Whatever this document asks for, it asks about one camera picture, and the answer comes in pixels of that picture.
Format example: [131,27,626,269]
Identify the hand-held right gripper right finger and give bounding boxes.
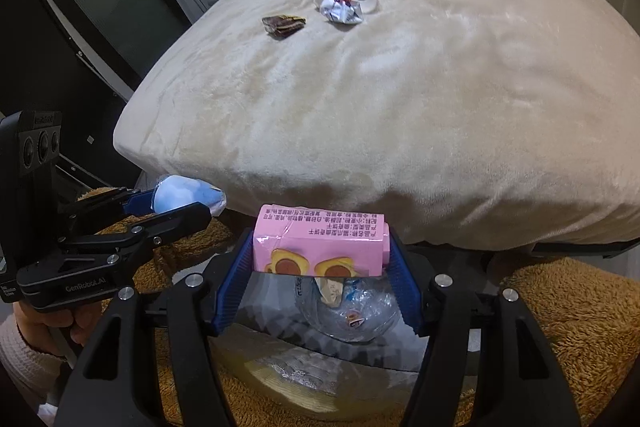
[385,226,592,427]

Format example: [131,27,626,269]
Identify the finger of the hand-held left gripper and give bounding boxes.
[60,202,213,257]
[57,187,162,234]

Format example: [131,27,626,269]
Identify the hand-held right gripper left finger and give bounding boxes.
[52,228,257,427]

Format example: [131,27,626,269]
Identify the bin with clear bag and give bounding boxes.
[210,274,442,416]

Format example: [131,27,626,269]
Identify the pink drink carton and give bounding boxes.
[252,204,391,278]

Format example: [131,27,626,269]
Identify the dark snack wrapper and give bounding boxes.
[261,13,307,39]

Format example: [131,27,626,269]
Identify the white wrapper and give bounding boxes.
[313,0,364,26]

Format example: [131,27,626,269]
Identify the person's left forearm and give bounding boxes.
[0,314,67,409]

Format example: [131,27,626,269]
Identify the person's left hand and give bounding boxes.
[13,301,104,359]

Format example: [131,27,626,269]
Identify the beige plush blanket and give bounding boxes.
[113,0,640,254]

